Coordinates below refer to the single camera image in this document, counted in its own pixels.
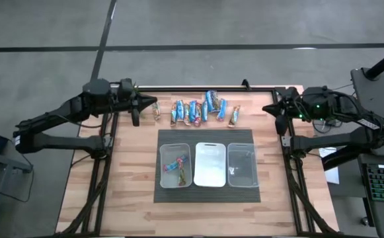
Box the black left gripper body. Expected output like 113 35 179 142
118 94 141 128

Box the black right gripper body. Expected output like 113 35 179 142
275 99 303 136

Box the brown granola bar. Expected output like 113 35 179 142
151 100 162 121
227 104 241 129

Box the green purple granola bar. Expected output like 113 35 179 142
212 91 221 112

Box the orange blue granola bar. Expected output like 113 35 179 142
169 102 178 127
182 102 191 127

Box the clear plastic bin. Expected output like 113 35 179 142
227 142 260 188

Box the black slanted stand beam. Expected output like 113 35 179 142
322 141 371 172

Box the white paper sheet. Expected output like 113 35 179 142
317 144 340 185

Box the grey workstation desk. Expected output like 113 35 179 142
350 67 384 158

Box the white plastic bin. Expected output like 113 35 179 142
193 141 227 188

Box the frosted translucent plastic bin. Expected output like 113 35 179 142
159 142 193 190

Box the black stand pole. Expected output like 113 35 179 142
364 44 384 81

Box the dark woven placemat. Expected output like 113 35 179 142
153 128 262 204

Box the grey equipment cart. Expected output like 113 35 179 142
0 127 34 238

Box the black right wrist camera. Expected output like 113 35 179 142
282 87 300 100

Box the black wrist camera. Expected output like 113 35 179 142
118 78 134 100
282 87 300 100

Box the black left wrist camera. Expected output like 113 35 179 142
118 78 134 100

